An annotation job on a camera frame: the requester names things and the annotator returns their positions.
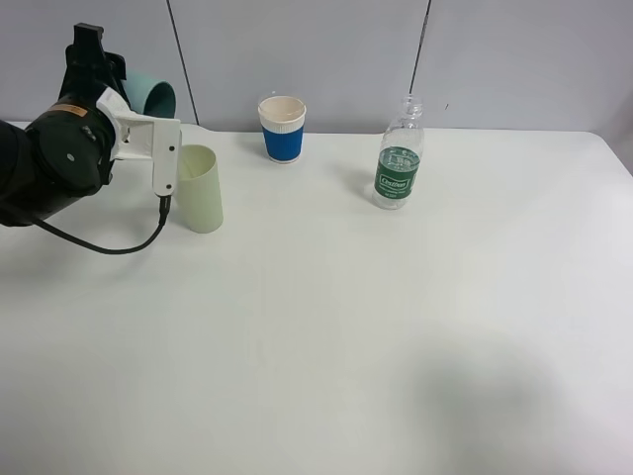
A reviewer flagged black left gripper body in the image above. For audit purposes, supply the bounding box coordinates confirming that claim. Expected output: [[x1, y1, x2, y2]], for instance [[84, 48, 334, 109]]
[[56, 45, 130, 109]]

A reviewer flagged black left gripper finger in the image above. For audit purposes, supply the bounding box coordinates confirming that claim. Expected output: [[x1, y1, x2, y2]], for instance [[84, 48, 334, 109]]
[[72, 23, 105, 66], [103, 51, 127, 94]]

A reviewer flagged teal short cup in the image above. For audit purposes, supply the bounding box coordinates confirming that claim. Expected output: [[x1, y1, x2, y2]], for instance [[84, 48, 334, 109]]
[[123, 69, 176, 119]]

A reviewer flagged clear bottle with green label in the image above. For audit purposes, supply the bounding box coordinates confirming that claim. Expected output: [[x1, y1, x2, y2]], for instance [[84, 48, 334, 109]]
[[373, 94, 424, 210]]

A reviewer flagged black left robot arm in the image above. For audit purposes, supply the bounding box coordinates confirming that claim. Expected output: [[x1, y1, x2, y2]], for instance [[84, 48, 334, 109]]
[[1, 23, 127, 227]]

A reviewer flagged pale green tall cup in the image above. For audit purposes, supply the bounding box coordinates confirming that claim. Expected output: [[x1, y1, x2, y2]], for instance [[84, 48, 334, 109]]
[[175, 144, 224, 234]]

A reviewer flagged blue sleeved paper cup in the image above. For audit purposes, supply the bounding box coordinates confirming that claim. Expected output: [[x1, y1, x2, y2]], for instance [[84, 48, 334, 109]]
[[258, 94, 307, 164]]

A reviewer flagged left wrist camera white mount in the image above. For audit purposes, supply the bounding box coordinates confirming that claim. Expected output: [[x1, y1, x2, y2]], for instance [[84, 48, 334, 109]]
[[96, 87, 182, 197]]

